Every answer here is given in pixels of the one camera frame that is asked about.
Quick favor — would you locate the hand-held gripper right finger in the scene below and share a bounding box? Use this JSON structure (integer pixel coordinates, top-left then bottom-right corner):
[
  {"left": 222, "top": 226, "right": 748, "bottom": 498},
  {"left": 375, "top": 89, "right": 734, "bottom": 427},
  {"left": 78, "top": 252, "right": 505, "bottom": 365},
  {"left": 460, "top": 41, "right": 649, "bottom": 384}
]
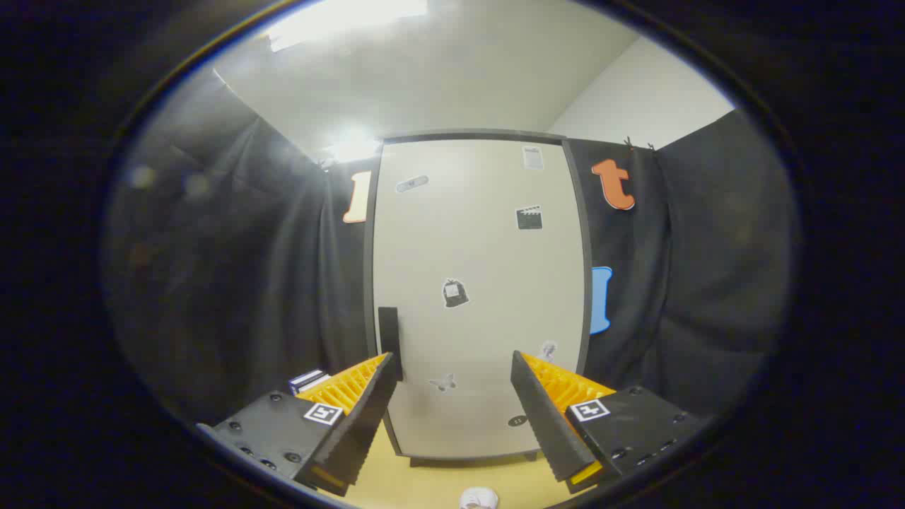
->
[{"left": 510, "top": 350, "right": 708, "bottom": 494}]

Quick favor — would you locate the black door handle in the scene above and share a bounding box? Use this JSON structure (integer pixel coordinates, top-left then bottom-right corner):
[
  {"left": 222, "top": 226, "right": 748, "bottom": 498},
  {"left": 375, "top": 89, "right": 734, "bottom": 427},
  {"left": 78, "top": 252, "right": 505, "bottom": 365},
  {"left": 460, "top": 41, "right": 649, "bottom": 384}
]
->
[{"left": 378, "top": 307, "right": 404, "bottom": 382}]

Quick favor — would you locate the grey shoe cabinet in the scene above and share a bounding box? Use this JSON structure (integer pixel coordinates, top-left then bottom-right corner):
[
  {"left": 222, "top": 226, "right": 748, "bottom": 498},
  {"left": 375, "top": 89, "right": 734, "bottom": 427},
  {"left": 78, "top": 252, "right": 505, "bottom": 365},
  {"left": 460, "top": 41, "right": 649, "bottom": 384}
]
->
[{"left": 363, "top": 129, "right": 595, "bottom": 467}]

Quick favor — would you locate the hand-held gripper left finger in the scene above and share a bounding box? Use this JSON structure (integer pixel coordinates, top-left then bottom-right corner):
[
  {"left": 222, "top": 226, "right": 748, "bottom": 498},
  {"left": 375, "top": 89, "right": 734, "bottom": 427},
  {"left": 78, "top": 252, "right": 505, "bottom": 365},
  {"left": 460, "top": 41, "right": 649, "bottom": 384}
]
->
[{"left": 197, "top": 352, "right": 402, "bottom": 497}]

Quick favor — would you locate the white shoe cabinet door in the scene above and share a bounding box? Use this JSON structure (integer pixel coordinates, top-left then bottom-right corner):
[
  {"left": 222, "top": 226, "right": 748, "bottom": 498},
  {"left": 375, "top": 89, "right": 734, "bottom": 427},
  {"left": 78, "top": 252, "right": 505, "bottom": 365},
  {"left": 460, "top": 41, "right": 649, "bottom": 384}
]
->
[{"left": 373, "top": 139, "right": 586, "bottom": 459}]

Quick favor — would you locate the black backdrop cloth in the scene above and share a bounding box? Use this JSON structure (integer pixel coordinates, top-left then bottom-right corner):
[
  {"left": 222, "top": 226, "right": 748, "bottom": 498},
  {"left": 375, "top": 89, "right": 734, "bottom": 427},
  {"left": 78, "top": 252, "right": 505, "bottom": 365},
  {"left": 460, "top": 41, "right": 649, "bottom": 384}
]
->
[{"left": 106, "top": 67, "right": 800, "bottom": 425}]

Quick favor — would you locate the blue white book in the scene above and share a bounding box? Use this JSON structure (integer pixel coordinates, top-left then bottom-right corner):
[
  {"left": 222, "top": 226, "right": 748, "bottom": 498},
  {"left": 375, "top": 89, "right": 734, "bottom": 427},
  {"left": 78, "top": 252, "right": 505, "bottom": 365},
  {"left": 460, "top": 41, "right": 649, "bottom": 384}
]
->
[{"left": 288, "top": 369, "right": 326, "bottom": 394}]

